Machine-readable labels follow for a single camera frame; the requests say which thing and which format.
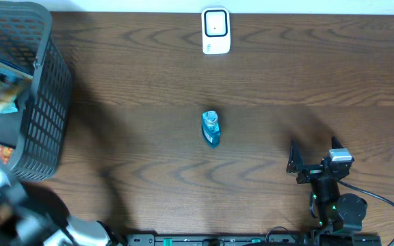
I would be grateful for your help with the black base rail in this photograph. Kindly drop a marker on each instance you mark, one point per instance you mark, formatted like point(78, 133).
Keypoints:
point(279, 238)

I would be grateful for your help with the blue mouthwash bottle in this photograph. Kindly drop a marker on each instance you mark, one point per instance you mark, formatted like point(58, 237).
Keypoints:
point(211, 129)

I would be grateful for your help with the dark grey plastic basket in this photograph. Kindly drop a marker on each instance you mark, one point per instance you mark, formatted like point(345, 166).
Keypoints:
point(36, 131)

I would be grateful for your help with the orange Kleenex tissue pack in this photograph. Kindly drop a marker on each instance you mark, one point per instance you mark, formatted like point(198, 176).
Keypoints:
point(5, 153)

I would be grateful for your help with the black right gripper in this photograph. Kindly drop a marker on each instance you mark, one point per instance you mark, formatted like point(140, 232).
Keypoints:
point(295, 165)

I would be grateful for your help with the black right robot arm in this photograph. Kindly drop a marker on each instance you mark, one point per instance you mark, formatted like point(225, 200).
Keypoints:
point(340, 215)

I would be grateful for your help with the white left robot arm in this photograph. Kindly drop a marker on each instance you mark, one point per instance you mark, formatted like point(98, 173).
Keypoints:
point(24, 221)

